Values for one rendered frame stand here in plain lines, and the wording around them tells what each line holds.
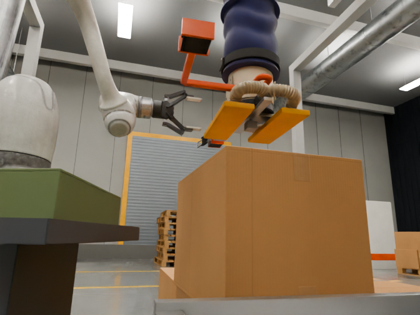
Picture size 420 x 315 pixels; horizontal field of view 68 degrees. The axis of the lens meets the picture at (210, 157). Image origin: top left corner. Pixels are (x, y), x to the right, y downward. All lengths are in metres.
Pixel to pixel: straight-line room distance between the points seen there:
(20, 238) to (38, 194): 0.14
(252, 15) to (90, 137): 9.70
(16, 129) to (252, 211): 0.58
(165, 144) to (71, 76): 3.76
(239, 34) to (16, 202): 0.90
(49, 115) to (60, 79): 10.64
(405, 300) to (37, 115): 0.95
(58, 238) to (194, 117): 10.81
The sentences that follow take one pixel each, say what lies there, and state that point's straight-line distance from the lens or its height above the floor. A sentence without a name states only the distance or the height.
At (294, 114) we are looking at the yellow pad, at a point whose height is 1.12.
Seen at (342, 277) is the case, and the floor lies 0.64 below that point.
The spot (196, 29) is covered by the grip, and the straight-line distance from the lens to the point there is 0.87.
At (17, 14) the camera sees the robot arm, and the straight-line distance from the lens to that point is 1.23.
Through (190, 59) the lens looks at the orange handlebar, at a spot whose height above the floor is 1.24.
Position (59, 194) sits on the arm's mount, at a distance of 0.67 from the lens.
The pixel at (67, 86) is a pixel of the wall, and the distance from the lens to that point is 11.38.
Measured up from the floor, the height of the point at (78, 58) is 6.05.
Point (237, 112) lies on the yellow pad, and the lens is 1.02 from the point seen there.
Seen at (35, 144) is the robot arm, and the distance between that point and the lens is 0.84.
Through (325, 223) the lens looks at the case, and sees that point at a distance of 0.86.
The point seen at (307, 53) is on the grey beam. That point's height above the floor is 3.14.
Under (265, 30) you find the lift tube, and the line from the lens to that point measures 1.26.
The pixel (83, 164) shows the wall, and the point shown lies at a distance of 10.51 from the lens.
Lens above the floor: 0.73
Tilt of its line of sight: 14 degrees up
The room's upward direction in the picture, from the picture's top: 1 degrees clockwise
